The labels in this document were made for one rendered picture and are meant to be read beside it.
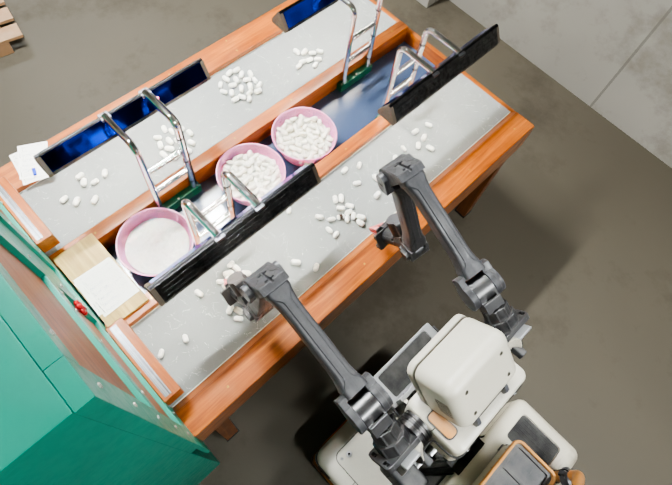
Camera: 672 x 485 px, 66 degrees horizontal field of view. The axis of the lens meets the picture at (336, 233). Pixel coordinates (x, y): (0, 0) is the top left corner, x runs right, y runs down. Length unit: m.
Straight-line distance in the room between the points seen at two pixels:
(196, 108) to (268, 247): 0.69
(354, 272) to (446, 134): 0.77
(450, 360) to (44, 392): 0.80
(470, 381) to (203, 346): 0.95
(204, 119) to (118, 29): 1.61
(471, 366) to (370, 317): 1.48
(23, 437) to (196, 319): 1.14
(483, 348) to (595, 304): 1.92
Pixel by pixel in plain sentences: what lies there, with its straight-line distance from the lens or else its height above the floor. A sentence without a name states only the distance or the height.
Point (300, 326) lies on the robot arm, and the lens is 1.19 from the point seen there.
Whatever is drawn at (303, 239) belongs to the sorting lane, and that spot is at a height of 0.74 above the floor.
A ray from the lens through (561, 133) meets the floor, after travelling 3.57.
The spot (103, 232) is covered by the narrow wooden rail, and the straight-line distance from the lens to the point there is 2.01.
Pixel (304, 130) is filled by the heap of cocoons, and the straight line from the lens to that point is 2.19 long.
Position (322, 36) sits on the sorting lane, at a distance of 2.54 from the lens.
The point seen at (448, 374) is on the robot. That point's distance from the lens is 1.18.
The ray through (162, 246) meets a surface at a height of 0.73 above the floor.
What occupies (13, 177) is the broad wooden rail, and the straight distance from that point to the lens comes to 2.23.
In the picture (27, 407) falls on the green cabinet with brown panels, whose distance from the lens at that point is 0.77.
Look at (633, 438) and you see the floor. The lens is 3.00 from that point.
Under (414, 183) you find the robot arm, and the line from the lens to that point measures 1.32.
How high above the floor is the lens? 2.49
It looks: 64 degrees down
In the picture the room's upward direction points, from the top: 13 degrees clockwise
